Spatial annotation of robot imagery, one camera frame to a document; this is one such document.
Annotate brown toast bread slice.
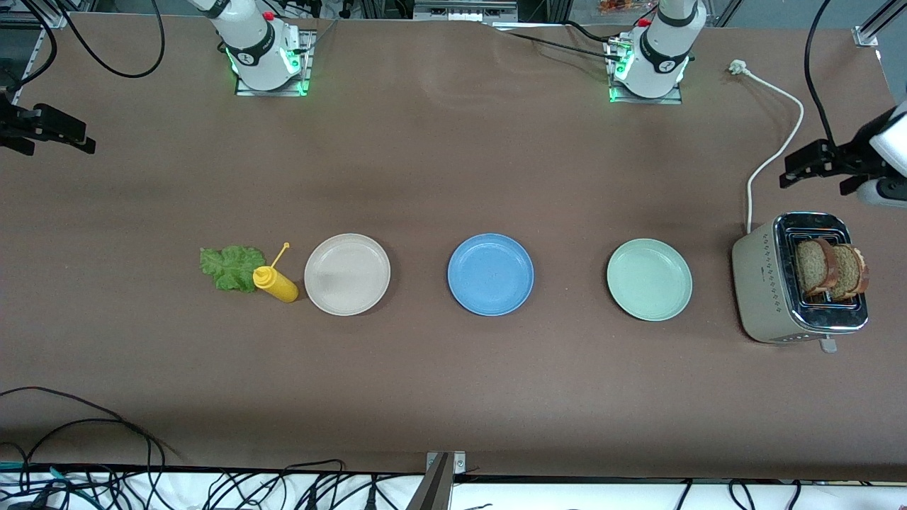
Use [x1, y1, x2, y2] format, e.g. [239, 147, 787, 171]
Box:
[794, 239, 838, 297]
[829, 244, 870, 301]

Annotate green lettuce leaf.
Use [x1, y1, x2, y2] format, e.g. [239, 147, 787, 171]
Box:
[199, 245, 268, 293]

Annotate yellow mustard squeeze bottle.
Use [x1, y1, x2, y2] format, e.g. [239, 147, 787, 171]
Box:
[252, 242, 300, 304]

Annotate mint green round plate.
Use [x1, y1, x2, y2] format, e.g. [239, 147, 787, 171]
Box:
[607, 238, 693, 322]

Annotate beige round plate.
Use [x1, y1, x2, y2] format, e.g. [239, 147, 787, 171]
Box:
[304, 233, 391, 317]

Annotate blue round plate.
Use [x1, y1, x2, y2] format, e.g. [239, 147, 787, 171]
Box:
[447, 233, 535, 317]

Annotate beige and chrome toaster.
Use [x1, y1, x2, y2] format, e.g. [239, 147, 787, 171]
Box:
[731, 211, 870, 353]

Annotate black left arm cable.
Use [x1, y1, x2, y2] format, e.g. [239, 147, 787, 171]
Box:
[804, 0, 839, 146]

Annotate aluminium frame corner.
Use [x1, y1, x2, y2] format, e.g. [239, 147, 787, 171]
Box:
[0, 6, 69, 30]

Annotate white toaster power cable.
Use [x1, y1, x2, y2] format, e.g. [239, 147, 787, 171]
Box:
[729, 59, 805, 234]

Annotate aluminium corner rail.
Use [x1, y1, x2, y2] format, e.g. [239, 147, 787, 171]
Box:
[852, 0, 904, 49]

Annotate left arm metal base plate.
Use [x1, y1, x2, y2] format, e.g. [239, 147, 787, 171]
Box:
[608, 39, 683, 106]

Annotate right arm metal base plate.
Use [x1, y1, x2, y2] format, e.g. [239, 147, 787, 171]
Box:
[235, 30, 313, 97]

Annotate black cable on table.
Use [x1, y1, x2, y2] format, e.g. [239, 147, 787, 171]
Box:
[489, 25, 626, 64]

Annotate tangled black cables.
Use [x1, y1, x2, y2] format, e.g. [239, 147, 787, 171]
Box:
[0, 386, 426, 510]

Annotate aluminium frame bar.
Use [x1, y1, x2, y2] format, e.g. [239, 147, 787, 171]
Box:
[413, 0, 518, 22]

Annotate metal table edge bracket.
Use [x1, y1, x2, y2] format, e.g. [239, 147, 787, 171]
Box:
[406, 450, 467, 510]

